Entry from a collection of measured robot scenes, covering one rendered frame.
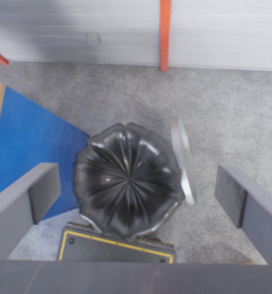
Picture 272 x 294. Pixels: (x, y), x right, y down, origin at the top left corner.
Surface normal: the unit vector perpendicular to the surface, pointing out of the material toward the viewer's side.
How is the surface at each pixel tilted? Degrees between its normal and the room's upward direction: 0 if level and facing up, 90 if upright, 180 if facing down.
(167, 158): 9
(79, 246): 0
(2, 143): 90
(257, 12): 90
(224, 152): 0
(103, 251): 0
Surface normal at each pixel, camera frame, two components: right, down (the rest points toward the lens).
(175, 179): -0.37, -0.15
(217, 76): -0.12, -0.14
